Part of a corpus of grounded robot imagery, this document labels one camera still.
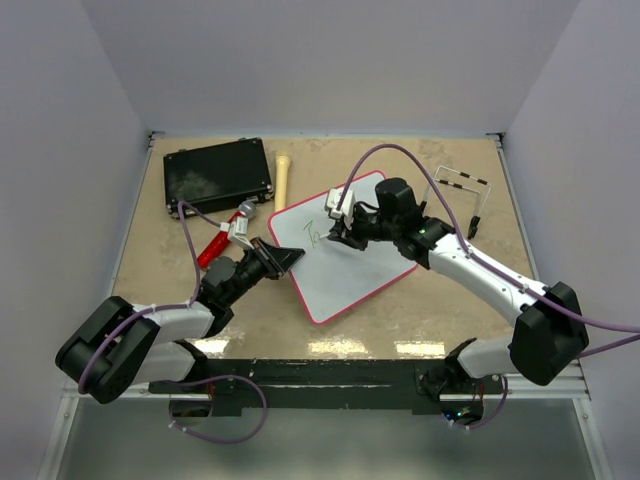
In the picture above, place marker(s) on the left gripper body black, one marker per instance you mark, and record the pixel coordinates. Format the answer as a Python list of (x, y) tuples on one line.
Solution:
[(253, 268)]

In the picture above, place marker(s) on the pink framed whiteboard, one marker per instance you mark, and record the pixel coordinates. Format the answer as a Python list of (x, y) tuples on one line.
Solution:
[(331, 278)]

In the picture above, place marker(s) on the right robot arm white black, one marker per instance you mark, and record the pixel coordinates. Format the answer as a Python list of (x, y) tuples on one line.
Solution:
[(546, 336)]

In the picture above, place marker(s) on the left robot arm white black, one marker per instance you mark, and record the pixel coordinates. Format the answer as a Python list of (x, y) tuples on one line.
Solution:
[(123, 344)]

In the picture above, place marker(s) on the cream toy microphone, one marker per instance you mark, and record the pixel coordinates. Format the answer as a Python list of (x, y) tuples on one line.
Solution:
[(282, 164)]

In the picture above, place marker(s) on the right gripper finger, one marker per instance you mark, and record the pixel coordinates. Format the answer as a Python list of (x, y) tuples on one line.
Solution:
[(348, 239), (338, 230)]

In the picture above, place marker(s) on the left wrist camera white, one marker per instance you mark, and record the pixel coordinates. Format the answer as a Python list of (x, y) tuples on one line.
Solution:
[(237, 233)]

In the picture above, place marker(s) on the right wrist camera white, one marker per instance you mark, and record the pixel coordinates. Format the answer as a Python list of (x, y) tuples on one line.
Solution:
[(339, 205)]

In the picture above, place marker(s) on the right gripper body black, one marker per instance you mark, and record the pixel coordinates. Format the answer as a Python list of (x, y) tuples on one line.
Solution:
[(366, 226)]

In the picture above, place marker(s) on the black hard case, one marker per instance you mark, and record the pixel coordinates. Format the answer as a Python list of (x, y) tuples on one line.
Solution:
[(217, 177)]

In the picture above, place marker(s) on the wire whiteboard stand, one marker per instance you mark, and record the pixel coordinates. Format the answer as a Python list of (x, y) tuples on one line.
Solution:
[(470, 184)]

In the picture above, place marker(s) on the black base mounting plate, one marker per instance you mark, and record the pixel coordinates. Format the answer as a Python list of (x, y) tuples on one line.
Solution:
[(423, 387)]

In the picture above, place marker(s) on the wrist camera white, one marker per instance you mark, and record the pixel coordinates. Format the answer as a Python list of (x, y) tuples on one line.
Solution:
[(339, 205), (237, 233)]

